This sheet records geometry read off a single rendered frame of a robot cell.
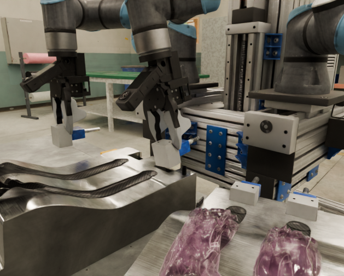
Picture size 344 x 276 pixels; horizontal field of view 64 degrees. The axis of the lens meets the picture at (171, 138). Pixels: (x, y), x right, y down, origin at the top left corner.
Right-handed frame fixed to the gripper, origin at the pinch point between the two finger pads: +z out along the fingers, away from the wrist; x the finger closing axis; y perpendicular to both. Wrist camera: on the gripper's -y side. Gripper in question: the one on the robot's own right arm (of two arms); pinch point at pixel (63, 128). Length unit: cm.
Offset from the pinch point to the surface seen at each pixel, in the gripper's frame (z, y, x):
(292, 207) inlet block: 8, 19, -56
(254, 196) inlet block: 8, 16, -49
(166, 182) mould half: 6.0, 6.2, -35.0
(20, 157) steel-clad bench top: 15.0, -4.6, 29.5
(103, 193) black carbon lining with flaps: 7.2, -4.6, -28.5
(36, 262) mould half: 9.8, -19.8, -36.0
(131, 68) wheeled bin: 8, 434, 581
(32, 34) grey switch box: -70, 190, 603
